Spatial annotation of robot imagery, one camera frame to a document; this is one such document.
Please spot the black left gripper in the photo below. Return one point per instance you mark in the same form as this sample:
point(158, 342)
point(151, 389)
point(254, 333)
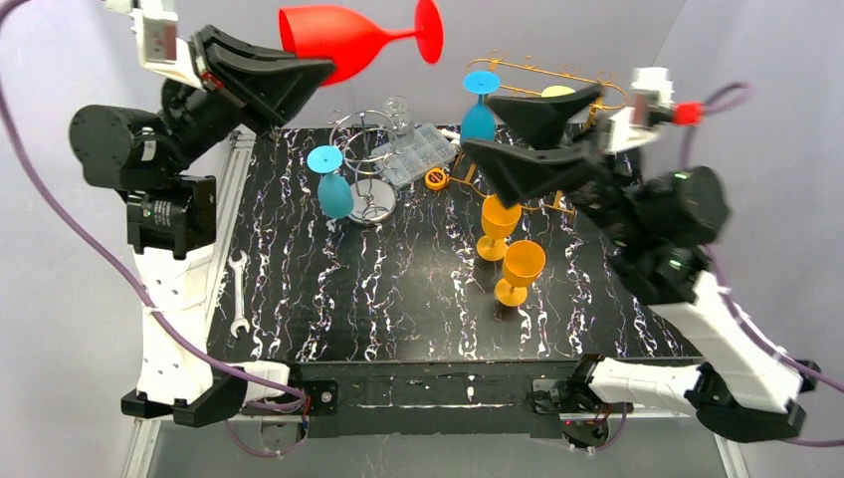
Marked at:
point(215, 76)

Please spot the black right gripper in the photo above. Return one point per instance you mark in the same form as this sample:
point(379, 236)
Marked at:
point(594, 157)

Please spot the blue plastic goblet back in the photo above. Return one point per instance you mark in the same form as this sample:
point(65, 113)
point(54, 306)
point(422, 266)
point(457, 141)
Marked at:
point(479, 121)

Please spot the blue plastic goblet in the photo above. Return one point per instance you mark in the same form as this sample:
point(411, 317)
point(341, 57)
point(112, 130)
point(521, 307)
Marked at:
point(479, 121)
point(333, 191)

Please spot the green plastic goblet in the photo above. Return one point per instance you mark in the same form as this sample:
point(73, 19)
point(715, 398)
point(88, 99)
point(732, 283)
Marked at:
point(557, 91)

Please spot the red plastic goblet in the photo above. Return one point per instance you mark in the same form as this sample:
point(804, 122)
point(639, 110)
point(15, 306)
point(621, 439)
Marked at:
point(352, 41)

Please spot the clear glass wine glass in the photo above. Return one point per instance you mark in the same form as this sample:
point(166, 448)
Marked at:
point(397, 108)

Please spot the chrome spiral glass rack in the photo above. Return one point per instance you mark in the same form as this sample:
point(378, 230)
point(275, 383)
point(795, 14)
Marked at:
point(373, 199)

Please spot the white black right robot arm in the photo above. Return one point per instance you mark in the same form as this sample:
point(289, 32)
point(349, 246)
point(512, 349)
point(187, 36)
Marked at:
point(661, 227)

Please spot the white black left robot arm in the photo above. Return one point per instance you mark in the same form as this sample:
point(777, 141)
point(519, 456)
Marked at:
point(171, 226)

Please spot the white small tool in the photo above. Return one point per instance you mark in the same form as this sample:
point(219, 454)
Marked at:
point(451, 135)

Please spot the orange plastic goblet far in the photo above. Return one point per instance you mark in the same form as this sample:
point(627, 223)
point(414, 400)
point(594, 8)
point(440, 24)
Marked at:
point(498, 223)

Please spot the orange plastic goblet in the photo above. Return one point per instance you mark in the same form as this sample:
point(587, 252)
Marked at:
point(522, 264)
point(498, 223)

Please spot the yellow tape measure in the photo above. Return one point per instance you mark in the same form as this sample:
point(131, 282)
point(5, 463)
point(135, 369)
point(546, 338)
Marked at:
point(436, 179)

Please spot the orange plastic goblet near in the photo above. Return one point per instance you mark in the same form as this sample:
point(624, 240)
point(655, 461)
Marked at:
point(522, 264)

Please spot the clear plastic parts box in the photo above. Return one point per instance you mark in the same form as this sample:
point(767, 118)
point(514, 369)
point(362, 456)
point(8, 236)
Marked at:
point(430, 148)

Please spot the silver open-end wrench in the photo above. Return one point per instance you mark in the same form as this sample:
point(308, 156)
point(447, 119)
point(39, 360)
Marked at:
point(237, 263)

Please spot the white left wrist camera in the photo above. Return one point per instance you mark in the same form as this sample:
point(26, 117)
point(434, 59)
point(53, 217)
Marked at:
point(158, 45)

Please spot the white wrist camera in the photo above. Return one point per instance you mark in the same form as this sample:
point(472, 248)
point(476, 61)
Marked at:
point(158, 45)
point(650, 107)

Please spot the gold wire glass rack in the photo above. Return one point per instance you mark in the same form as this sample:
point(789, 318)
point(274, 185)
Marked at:
point(584, 127)

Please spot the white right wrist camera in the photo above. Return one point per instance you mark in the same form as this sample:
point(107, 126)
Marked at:
point(650, 107)

